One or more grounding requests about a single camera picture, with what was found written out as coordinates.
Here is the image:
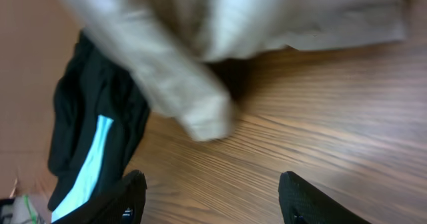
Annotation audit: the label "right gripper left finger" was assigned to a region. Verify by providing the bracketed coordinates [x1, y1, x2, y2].
[53, 170, 147, 224]

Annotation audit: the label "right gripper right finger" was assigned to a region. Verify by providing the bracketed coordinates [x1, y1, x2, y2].
[278, 171, 370, 224]

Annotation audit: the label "beige khaki shorts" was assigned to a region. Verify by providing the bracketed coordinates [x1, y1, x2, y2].
[62, 0, 405, 141]

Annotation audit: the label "light blue t-shirt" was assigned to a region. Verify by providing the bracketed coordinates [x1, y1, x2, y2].
[51, 115, 113, 223]

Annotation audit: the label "black t-shirt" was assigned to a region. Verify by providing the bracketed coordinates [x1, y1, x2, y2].
[47, 31, 150, 211]

